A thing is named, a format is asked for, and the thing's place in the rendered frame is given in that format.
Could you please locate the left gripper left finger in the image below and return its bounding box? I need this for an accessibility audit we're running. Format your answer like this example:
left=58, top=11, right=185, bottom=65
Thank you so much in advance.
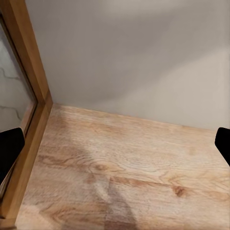
left=0, top=127, right=25, bottom=185

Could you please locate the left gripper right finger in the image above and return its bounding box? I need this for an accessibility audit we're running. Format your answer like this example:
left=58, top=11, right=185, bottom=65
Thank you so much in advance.
left=215, top=127, right=230, bottom=166

